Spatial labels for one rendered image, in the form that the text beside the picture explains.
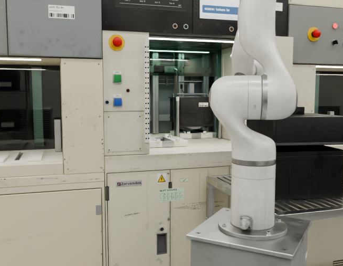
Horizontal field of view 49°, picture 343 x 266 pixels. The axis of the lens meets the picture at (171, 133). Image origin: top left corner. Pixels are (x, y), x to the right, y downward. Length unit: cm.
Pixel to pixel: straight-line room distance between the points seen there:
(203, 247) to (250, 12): 63
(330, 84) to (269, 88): 168
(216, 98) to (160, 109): 162
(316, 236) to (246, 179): 120
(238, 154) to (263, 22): 35
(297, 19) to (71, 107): 113
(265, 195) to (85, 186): 87
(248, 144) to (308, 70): 106
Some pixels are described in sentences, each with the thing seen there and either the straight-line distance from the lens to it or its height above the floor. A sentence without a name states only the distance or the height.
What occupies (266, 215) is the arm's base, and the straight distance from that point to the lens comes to 106.
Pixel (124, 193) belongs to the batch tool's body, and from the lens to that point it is 170.
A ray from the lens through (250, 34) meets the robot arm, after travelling 104.
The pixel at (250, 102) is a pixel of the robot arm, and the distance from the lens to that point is 100.
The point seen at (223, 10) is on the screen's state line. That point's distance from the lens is 181.
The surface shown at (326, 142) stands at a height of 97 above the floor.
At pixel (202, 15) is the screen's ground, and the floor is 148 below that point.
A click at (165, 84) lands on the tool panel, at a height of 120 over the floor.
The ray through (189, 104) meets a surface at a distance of 227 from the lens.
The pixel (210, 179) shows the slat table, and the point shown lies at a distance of 172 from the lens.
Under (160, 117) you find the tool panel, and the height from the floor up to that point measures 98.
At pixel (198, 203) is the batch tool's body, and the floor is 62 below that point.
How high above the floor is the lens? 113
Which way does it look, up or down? 6 degrees down
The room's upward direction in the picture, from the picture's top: straight up
